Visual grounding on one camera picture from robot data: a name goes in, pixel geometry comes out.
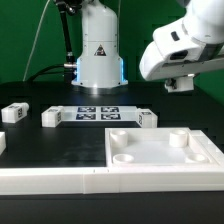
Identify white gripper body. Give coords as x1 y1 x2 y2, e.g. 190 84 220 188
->
139 42 224 81

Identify white square table top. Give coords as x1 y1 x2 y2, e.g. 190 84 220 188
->
105 128 224 167

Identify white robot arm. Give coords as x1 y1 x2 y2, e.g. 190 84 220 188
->
54 0 224 92

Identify white sheet with markers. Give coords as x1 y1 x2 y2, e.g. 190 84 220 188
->
49 105 138 123

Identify white U-shaped obstacle fence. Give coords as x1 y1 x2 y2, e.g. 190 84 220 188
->
0 129 224 195

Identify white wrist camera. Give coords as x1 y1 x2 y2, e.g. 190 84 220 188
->
153 19 201 63

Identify black cable bundle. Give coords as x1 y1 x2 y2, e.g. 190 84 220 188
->
26 0 83 83

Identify grey thin cable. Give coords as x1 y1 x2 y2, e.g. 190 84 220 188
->
22 0 52 82

